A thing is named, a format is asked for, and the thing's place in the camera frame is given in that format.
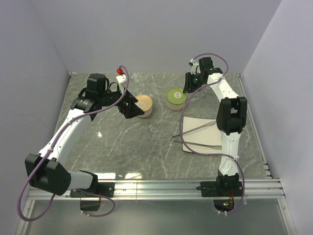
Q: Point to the steel bowl far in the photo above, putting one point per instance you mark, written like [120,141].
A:
[175,107]

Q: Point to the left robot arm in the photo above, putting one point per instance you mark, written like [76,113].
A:
[46,169]

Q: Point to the green round lunch box lid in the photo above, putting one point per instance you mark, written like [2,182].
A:
[176,96]

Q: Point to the beige round lunch box lid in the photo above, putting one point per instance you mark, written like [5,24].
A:
[145,103]

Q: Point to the steel bowl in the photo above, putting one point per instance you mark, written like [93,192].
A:
[147,113]
[175,107]

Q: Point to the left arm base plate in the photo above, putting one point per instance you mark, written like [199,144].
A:
[101,188]

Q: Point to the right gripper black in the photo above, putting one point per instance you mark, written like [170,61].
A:
[189,87]

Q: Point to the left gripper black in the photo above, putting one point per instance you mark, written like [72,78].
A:
[131,110]

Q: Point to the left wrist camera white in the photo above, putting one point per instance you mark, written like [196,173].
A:
[122,77]

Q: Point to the metal serving tongs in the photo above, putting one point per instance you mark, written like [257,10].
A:
[193,137]

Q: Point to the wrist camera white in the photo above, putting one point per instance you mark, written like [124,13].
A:
[122,77]
[194,66]

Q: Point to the steel bowl near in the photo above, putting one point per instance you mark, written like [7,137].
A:
[147,113]

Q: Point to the white square plate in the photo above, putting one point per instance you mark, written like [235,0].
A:
[203,137]

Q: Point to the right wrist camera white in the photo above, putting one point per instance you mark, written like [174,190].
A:
[194,66]

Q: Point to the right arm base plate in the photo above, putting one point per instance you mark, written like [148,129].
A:
[218,189]

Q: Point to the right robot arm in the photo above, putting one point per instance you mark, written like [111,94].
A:
[230,120]

